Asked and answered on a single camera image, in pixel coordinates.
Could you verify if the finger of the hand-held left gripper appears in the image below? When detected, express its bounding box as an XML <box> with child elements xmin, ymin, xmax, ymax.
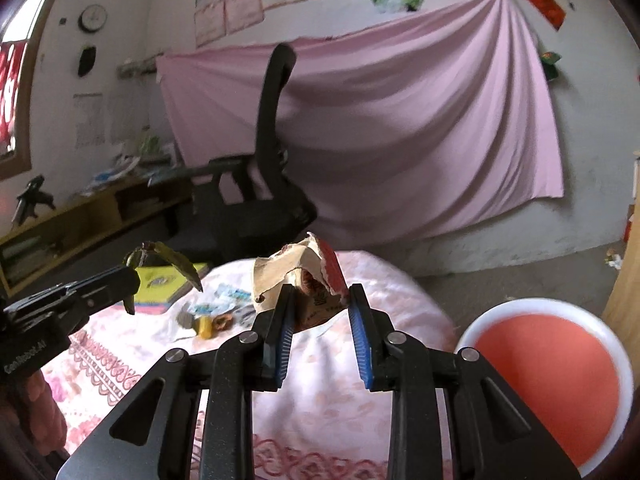
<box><xmin>60</xmin><ymin>266</ymin><xmax>141</xmax><ymax>318</ymax></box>

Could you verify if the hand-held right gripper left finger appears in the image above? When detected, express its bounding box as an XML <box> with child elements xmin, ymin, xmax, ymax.
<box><xmin>56</xmin><ymin>284</ymin><xmax>301</xmax><ymax>480</ymax></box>

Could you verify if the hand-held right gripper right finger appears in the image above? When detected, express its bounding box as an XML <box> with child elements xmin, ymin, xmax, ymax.
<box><xmin>347</xmin><ymin>282</ymin><xmax>583</xmax><ymax>480</ymax></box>

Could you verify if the green wrapper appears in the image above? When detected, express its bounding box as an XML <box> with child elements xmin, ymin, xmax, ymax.
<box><xmin>124</xmin><ymin>241</ymin><xmax>205</xmax><ymax>316</ymax></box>

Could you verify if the torn cardboard box piece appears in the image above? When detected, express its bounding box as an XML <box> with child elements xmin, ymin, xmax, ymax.
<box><xmin>251</xmin><ymin>232</ymin><xmax>351</xmax><ymax>333</ymax></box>

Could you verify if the red basin with white rim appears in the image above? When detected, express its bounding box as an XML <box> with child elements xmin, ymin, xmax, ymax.
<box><xmin>454</xmin><ymin>298</ymin><xmax>635</xmax><ymax>478</ymax></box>

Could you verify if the person's left hand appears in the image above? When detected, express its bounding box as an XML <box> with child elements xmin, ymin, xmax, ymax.
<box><xmin>20</xmin><ymin>372</ymin><xmax>68</xmax><ymax>456</ymax></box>

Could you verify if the yellow book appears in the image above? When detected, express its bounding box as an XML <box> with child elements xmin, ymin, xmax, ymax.
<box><xmin>132</xmin><ymin>262</ymin><xmax>211</xmax><ymax>306</ymax></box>

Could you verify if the pink printed blanket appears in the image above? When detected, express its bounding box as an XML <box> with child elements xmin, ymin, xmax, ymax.
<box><xmin>40</xmin><ymin>250</ymin><xmax>456</xmax><ymax>480</ymax></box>

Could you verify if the low wooden shelf unit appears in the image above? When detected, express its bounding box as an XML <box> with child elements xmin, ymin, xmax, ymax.
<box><xmin>0</xmin><ymin>170</ymin><xmax>193</xmax><ymax>296</ymax></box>

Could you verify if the pile of papers and books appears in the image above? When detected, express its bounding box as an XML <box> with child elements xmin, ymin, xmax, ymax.
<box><xmin>80</xmin><ymin>132</ymin><xmax>176</xmax><ymax>196</ymax></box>

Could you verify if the black office chair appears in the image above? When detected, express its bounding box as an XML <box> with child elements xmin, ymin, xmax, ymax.
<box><xmin>170</xmin><ymin>43</ymin><xmax>318</xmax><ymax>266</ymax></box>

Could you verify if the window with red paper cutouts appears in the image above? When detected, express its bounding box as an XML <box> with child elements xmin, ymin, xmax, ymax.
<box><xmin>0</xmin><ymin>35</ymin><xmax>33</xmax><ymax>181</ymax></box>

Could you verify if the pink cloth sheet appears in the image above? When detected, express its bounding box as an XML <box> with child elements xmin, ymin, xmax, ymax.
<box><xmin>156</xmin><ymin>0</ymin><xmax>566</xmax><ymax>248</ymax></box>

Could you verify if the light wooden cabinet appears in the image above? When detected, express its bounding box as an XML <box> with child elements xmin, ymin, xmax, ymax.
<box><xmin>602</xmin><ymin>240</ymin><xmax>640</xmax><ymax>361</ymax></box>

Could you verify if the white paper wall notice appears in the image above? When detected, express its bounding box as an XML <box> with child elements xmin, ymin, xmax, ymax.
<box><xmin>72</xmin><ymin>92</ymin><xmax>107</xmax><ymax>148</ymax></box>

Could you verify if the black oval wall object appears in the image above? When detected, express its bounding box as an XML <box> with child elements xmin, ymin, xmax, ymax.
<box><xmin>77</xmin><ymin>46</ymin><xmax>97</xmax><ymax>77</ymax></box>

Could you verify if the round wall clock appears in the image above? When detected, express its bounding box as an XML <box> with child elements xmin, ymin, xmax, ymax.
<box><xmin>80</xmin><ymin>4</ymin><xmax>108</xmax><ymax>32</ymax></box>

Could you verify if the cluster of wall certificates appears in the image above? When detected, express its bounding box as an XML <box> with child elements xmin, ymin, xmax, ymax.
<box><xmin>194</xmin><ymin>0</ymin><xmax>373</xmax><ymax>50</ymax></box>

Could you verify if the green and red wall ornament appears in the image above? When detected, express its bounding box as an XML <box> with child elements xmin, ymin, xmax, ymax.
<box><xmin>540</xmin><ymin>51</ymin><xmax>562</xmax><ymax>81</ymax></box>

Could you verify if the red paper wall sheet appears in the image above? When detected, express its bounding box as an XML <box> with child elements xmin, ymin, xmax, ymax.
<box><xmin>519</xmin><ymin>0</ymin><xmax>567</xmax><ymax>31</ymax></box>

